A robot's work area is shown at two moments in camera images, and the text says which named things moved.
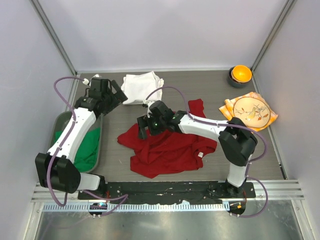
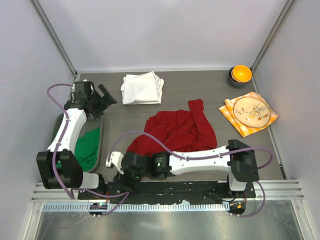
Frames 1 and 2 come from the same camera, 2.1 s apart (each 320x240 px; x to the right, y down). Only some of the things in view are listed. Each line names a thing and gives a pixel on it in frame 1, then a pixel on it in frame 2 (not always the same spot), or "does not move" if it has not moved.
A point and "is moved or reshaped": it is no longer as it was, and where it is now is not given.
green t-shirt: [87, 151] does not move
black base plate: [167, 192] does not move
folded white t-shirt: [137, 87] does not move
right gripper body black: [156, 125] -> [133, 176]
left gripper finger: [120, 95] -> [107, 96]
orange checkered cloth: [227, 109] does not move
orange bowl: [241, 74] does not move
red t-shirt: [168, 151] is moved or reshaped
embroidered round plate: [254, 112] does not move
